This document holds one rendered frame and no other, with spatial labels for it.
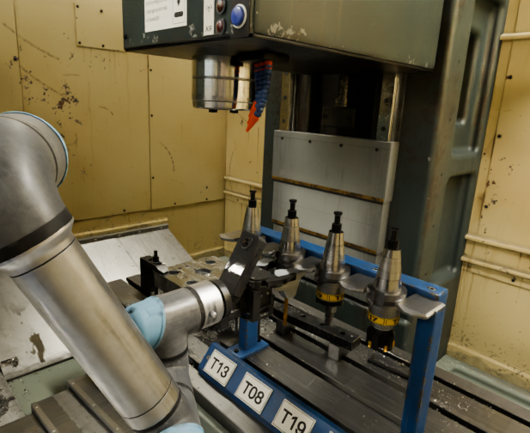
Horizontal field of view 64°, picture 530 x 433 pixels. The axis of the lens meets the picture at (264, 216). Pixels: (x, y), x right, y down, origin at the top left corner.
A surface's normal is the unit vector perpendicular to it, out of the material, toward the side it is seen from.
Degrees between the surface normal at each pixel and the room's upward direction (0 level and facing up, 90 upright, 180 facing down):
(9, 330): 24
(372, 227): 91
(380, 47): 90
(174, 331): 89
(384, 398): 0
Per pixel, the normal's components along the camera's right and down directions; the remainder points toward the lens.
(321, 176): -0.72, 0.14
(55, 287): 0.36, 0.22
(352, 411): 0.04, -0.97
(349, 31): 0.69, 0.22
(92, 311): 0.68, -0.01
